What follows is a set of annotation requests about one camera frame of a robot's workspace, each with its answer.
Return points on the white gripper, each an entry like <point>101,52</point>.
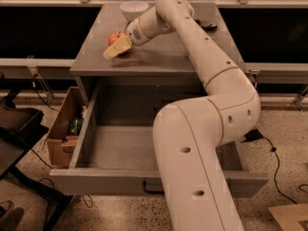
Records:
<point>135,33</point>

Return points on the red apple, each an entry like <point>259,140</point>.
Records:
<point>114,37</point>

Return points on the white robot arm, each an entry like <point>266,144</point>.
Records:
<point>186,133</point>

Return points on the grey open drawer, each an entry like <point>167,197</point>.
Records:
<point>115,153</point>

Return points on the white ceramic bowl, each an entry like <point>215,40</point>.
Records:
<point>133,9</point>

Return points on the black remote control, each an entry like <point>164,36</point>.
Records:
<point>206,26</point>

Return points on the green bag in box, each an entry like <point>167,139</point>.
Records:
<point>75,127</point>

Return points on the cardboard box on floor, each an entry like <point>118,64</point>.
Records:
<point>72,108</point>

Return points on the black table at left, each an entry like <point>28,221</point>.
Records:
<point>20,131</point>

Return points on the black power adapter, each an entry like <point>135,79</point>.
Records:
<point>253,135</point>

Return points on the flat cardboard piece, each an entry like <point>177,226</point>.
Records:
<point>291,217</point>

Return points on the black drawer handle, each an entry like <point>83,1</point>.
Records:
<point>152,188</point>

